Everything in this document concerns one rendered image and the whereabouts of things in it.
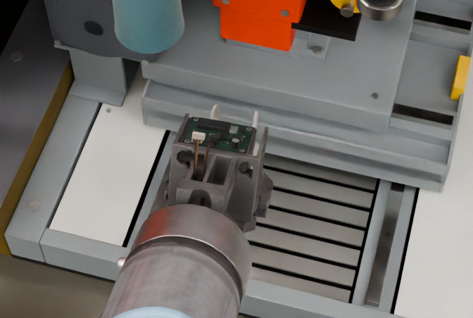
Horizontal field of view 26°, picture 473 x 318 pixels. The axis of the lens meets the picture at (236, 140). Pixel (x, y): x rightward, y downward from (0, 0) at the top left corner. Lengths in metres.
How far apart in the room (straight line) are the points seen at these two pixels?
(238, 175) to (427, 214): 0.87
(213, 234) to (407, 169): 0.92
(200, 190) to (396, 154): 0.86
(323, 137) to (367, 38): 0.18
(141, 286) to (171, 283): 0.02
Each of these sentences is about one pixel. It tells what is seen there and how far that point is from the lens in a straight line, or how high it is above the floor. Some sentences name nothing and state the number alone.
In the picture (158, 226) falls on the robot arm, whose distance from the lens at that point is 0.74.
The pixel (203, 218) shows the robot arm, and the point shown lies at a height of 0.85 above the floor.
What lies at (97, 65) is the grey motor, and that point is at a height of 0.15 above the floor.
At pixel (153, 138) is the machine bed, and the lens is 1.71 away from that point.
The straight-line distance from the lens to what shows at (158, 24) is 1.26.
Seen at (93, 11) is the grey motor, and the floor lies 0.36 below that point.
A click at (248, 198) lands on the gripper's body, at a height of 0.78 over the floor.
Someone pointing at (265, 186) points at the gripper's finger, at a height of 0.74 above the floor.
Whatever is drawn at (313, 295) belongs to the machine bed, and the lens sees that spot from 1.57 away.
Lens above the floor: 1.49
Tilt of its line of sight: 56 degrees down
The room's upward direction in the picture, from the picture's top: straight up
